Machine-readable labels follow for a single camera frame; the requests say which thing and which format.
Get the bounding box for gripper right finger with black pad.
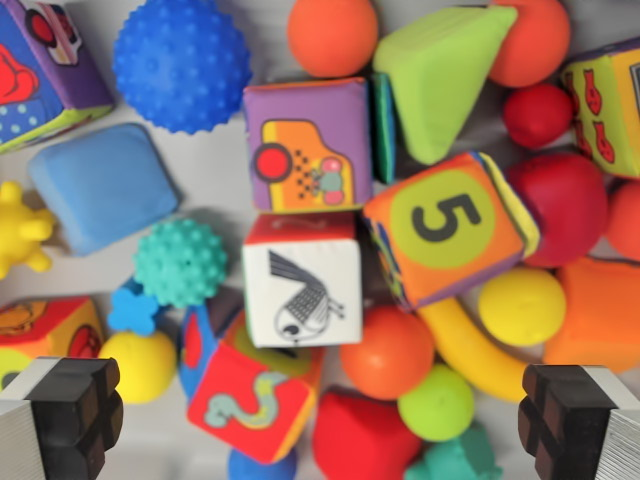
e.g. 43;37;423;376
517;364;640;480

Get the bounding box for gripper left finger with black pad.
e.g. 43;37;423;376
0;356;124;480

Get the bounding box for fabric cube with red dog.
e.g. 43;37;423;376
0;0;116;154

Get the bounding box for yellow smooth ball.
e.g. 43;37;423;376
478;267;567;348
98;329;179;404

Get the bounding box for red orange fabric cube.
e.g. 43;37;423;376
0;295;106;391

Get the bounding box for orange soft block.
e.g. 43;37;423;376
542;257;640;374

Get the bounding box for blue flower-shaped toy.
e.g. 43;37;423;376
106;277;162;336

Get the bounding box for teal rubber toy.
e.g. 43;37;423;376
404;422;504;480

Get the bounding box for yellow curved banana toy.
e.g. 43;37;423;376
417;297;532;404

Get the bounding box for green smooth ball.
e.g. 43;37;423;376
397;363;475;443

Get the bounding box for red fabric cube number two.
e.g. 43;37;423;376
179;299;326;466

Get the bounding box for teal bumpy rubber ball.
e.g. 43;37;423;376
132;217;230;309

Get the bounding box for yellow knobby rubber toy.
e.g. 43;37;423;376
0;180;56;280

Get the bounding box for blue textured ball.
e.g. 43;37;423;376
228;447;299;480

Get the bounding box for orange smooth ball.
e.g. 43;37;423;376
286;0;380;79
339;304;435;401
487;0;572;89

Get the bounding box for large red ball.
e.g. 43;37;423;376
507;152;610;269

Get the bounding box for red soft block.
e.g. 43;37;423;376
312;387;424;480

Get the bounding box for red-orange ball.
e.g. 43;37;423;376
605;180;640;251

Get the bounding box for light blue soft block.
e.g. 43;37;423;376
27;122;182;258

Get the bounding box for orange fabric cube number five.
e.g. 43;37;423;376
362;152;542;311

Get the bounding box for white fabric cube bird print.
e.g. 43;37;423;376
242;213;364;349

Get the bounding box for small red ball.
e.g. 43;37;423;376
503;83;575;150

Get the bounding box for yellow fabric cube fish print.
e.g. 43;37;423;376
559;37;640;180

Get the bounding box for teal green fabric cube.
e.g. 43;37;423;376
370;72;399;184

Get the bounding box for green soft wedge block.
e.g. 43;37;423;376
372;4;519;166

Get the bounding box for blue spiky rubber ball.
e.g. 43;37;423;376
112;0;254;135

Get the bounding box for purple fabric cube camera print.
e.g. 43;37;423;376
242;77;375;214

